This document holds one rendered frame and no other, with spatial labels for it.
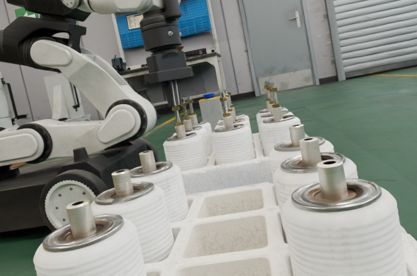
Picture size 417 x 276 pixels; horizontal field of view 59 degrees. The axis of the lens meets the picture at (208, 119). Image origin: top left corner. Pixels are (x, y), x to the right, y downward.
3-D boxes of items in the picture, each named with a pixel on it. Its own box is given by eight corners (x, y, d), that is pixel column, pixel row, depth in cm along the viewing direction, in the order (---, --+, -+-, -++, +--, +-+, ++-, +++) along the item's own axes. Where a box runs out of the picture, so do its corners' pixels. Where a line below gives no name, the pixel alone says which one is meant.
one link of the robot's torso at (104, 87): (126, 152, 121) (18, 61, 122) (143, 142, 139) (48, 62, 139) (155, 116, 119) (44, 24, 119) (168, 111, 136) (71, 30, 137)
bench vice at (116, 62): (120, 74, 563) (116, 57, 561) (130, 71, 560) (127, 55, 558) (109, 74, 523) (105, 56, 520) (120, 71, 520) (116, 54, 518)
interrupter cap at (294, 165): (283, 180, 41) (283, 173, 41) (278, 164, 49) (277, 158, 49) (354, 169, 40) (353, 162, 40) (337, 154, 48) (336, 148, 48)
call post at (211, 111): (215, 189, 130) (198, 102, 127) (217, 183, 137) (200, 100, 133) (236, 185, 129) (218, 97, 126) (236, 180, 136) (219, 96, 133)
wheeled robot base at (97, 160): (-84, 252, 116) (-113, 149, 113) (20, 197, 167) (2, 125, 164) (107, 225, 106) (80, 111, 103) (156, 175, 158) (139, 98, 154)
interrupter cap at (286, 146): (276, 156, 53) (275, 151, 53) (272, 146, 60) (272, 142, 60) (330, 147, 52) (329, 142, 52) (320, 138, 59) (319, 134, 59)
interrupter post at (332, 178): (324, 205, 32) (318, 168, 31) (319, 196, 34) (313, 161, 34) (353, 201, 31) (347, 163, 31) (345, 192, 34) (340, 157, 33)
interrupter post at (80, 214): (67, 243, 35) (59, 209, 34) (79, 232, 37) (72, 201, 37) (92, 239, 34) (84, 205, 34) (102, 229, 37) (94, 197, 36)
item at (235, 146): (270, 196, 90) (257, 123, 89) (245, 210, 84) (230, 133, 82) (241, 192, 98) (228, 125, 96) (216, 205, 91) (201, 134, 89)
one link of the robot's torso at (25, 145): (-10, 171, 127) (-20, 134, 126) (26, 158, 147) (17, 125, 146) (44, 162, 124) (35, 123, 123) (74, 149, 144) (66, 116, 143)
